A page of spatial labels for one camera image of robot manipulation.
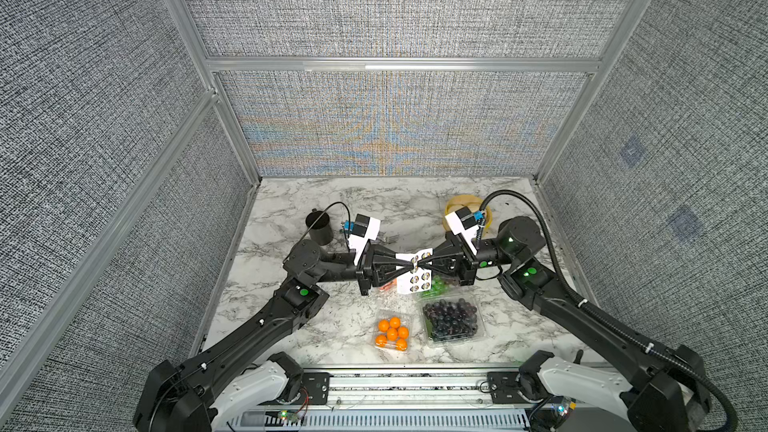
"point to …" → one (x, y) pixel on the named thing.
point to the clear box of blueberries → (453, 318)
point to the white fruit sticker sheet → (417, 279)
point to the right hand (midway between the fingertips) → (422, 261)
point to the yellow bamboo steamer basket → (474, 203)
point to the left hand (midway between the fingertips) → (415, 268)
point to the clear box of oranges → (393, 333)
